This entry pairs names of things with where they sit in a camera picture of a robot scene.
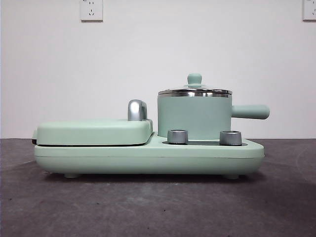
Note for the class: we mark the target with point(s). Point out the glass pot lid green knob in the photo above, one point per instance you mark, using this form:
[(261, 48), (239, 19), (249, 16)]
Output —
[(194, 79)]

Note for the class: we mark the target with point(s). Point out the mint green breakfast maker base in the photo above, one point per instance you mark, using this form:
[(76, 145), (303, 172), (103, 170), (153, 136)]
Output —
[(148, 160)]

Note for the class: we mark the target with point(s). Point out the silver control knob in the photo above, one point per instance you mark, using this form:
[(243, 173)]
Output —
[(177, 136), (229, 138)]

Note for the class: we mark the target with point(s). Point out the white wall socket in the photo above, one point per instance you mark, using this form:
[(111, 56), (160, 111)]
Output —
[(91, 11), (309, 10)]

